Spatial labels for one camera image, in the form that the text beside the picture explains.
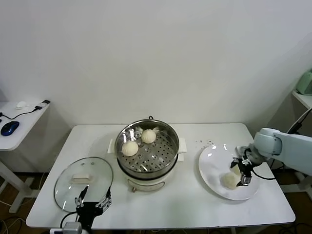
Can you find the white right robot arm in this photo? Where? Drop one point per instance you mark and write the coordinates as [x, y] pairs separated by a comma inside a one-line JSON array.
[[287, 148]]

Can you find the small white crumpled object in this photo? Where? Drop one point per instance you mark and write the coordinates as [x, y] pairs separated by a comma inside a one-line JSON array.
[[22, 104]]

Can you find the white steamed baozi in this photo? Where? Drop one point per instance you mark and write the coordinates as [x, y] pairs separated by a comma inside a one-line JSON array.
[[148, 136], [234, 170], [130, 148], [228, 181]]

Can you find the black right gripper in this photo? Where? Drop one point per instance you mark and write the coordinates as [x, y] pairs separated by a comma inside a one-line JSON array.
[[245, 168]]

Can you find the blue computer mouse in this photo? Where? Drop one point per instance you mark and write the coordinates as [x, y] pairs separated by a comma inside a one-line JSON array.
[[10, 128]]

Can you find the white side table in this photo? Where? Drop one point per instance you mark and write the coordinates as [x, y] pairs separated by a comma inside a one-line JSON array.
[[24, 126]]

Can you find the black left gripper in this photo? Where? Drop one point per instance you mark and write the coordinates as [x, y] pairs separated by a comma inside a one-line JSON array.
[[89, 210]]

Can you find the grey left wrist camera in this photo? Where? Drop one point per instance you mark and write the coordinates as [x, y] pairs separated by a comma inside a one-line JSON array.
[[72, 228]]

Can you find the mint green appliance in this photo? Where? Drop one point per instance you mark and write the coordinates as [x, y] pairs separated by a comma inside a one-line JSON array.
[[306, 84]]

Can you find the perforated steel steamer basket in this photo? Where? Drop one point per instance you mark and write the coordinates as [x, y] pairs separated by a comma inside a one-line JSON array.
[[156, 158]]

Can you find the white round plate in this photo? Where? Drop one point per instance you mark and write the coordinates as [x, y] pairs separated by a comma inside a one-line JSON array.
[[209, 156]]

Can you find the brown crumbs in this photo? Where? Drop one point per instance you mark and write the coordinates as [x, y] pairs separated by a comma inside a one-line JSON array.
[[206, 142]]

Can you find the white shelf table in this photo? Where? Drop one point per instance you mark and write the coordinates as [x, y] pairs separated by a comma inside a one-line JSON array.
[[303, 98]]

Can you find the cream electric cooker base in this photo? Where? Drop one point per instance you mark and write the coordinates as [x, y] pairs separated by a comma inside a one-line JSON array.
[[146, 184]]

